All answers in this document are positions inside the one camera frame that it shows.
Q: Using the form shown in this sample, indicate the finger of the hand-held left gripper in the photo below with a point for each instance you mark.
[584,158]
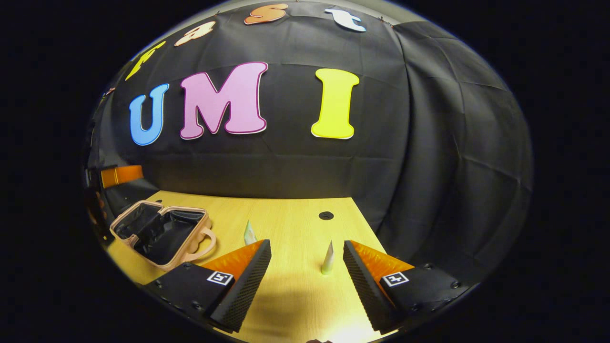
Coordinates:
[121,176]

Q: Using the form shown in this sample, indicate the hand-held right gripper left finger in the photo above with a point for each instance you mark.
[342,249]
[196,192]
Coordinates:
[245,290]

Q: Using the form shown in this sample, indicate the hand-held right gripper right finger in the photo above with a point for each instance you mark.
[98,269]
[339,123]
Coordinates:
[364,290]

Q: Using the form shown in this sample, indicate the green and white cream tube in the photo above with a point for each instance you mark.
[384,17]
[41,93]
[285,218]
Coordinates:
[328,261]

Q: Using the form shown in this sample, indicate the white cream tube green print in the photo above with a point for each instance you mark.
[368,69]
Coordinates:
[249,234]

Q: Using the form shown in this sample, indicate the pink suitcase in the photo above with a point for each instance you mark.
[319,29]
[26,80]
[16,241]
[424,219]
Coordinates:
[143,228]

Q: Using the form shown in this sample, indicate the black backdrop cloth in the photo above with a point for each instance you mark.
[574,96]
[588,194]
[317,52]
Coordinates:
[429,143]

